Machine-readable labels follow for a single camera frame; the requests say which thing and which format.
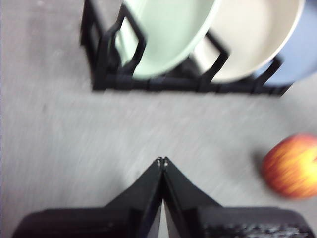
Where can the red yellow apple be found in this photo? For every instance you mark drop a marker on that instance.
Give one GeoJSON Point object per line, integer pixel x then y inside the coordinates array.
{"type": "Point", "coordinates": [289, 168]}

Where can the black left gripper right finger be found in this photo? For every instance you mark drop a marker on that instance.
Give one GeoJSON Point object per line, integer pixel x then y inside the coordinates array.
{"type": "Point", "coordinates": [223, 223]}

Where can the pale green plate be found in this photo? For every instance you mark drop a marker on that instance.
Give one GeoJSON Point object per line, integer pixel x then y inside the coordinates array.
{"type": "Point", "coordinates": [168, 37]}

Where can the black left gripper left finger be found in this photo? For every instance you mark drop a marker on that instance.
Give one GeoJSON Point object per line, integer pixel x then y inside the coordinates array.
{"type": "Point", "coordinates": [104, 223]}

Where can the blue plate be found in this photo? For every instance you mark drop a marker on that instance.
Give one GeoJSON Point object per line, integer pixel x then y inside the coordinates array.
{"type": "Point", "coordinates": [304, 49]}

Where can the black plate rack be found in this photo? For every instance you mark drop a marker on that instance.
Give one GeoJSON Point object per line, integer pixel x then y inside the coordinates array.
{"type": "Point", "coordinates": [173, 85]}

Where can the off-white plate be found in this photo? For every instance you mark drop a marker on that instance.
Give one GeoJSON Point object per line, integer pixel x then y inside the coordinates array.
{"type": "Point", "coordinates": [247, 37]}

